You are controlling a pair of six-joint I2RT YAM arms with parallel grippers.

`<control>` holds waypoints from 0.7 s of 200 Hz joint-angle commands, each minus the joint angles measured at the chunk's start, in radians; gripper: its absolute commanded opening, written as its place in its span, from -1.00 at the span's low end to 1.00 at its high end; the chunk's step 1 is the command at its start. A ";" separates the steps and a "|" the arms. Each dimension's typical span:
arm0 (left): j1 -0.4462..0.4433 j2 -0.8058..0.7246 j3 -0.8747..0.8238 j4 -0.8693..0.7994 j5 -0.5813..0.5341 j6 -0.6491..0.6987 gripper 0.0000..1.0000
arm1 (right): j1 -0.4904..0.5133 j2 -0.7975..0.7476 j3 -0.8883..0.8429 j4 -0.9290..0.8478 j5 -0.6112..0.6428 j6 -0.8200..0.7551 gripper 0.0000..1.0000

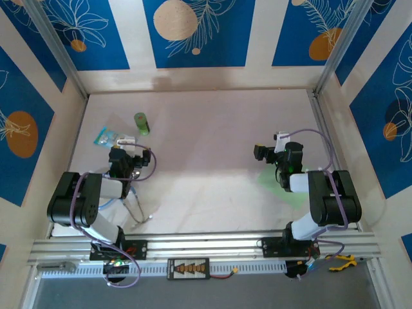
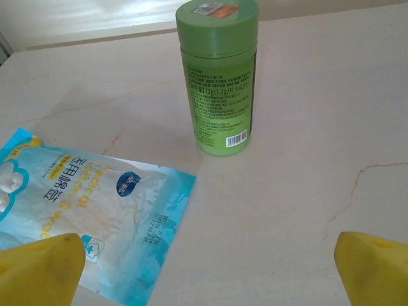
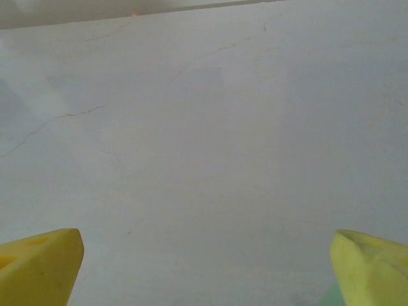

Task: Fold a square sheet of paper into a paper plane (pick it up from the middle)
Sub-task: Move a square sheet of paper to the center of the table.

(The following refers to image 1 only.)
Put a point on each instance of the light green paper sheet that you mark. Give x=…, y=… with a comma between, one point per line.
x=268, y=181

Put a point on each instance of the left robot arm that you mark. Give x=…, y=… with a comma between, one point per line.
x=109, y=188

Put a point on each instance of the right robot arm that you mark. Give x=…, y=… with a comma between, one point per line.
x=299, y=183

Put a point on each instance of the blue blister pack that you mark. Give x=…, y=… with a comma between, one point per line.
x=104, y=137

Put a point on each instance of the green cylindrical can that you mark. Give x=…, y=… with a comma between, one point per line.
x=141, y=124

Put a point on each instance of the small black circuit board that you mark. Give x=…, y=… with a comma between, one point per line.
x=294, y=268
x=116, y=266

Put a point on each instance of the black board with orange connectors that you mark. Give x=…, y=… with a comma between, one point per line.
x=188, y=268

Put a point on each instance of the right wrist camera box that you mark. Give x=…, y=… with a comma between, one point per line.
x=281, y=141

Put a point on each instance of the aluminium side rail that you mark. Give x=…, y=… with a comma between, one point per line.
x=325, y=128

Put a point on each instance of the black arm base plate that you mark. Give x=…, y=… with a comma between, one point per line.
x=138, y=249
x=272, y=248

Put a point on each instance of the aluminium extrusion rail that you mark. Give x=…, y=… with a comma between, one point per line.
x=209, y=248

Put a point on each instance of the aluminium frame post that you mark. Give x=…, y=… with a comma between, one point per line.
x=58, y=48
x=341, y=45

